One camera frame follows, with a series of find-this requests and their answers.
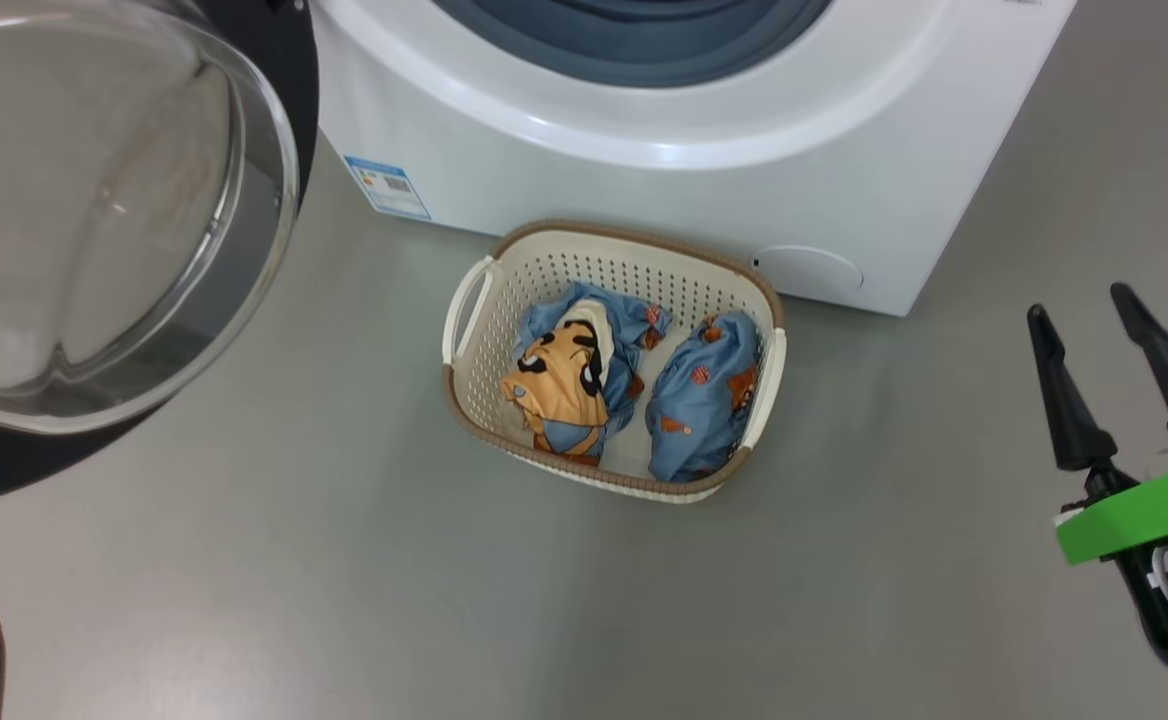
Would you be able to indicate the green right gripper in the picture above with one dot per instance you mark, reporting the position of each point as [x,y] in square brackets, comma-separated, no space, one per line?
[1144,510]

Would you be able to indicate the blue garment with orange prints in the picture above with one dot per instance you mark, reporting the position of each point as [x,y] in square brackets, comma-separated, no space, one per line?
[699,400]

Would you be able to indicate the blue orange cartoon print garment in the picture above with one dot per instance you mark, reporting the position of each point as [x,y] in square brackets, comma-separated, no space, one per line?
[564,380]

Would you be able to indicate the black round glass washer door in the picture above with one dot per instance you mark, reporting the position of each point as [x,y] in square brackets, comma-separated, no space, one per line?
[94,200]

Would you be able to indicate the white front-load washing machine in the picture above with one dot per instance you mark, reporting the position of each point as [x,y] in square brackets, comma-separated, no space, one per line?
[644,190]

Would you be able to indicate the round white drain filter cover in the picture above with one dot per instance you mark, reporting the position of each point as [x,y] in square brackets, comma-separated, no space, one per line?
[809,270]

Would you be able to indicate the cream perforated laundry basket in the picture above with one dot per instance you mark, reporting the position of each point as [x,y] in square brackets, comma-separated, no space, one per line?
[474,400]

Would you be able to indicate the blue energy label sticker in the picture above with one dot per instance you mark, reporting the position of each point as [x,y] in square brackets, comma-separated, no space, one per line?
[387,187]

